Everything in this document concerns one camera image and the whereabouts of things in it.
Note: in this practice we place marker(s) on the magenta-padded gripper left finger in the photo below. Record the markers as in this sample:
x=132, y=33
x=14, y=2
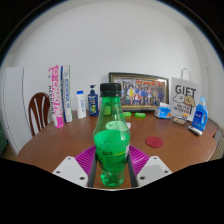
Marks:
x=71, y=170

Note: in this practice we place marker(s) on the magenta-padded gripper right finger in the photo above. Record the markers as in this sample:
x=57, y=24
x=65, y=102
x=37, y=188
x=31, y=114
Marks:
x=154, y=170

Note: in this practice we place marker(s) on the green plastic drink bottle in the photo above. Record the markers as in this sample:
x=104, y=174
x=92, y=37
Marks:
x=111, y=143

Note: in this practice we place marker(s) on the flat round red coaster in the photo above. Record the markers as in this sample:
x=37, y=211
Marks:
x=154, y=142

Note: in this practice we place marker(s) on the small snack packet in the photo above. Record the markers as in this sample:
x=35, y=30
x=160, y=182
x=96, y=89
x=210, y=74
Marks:
x=179, y=121

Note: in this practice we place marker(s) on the white remote control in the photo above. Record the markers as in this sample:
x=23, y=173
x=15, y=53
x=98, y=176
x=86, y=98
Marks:
x=195, y=130

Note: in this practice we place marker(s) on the blue tissue pack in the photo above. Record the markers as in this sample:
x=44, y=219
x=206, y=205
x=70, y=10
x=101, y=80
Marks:
x=163, y=111

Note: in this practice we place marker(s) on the white lotion bottle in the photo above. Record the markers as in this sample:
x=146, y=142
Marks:
x=81, y=106

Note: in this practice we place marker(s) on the brown wooden chair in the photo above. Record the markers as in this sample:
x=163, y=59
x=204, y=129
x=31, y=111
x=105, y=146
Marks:
x=33, y=113

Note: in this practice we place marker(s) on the dark blue pump bottle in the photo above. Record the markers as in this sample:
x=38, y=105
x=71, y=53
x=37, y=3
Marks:
x=93, y=105

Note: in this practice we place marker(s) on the white radiator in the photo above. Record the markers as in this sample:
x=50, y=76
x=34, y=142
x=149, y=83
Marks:
x=220, y=146

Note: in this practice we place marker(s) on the blue detergent bottle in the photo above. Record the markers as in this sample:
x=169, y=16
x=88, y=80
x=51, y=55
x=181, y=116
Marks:
x=200, y=116

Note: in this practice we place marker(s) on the tall pink box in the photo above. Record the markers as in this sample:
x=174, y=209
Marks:
x=55, y=100

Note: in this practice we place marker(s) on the white paper gift bag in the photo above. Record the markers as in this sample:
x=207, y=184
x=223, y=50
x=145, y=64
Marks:
x=185, y=96

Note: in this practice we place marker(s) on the framed group photo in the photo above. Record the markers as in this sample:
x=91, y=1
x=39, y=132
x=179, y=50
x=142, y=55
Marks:
x=143, y=90

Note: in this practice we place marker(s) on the white door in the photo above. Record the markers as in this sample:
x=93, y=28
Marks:
x=13, y=106

